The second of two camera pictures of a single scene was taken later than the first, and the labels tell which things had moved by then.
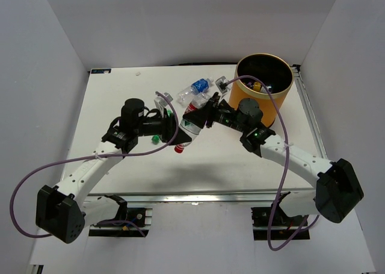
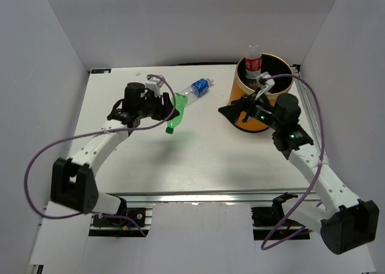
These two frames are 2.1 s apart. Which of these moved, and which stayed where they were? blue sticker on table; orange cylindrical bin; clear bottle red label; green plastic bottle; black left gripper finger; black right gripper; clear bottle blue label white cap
Moved: green plastic bottle; clear bottle red label; black right gripper; black left gripper finger
Stayed: blue sticker on table; orange cylindrical bin; clear bottle blue label white cap
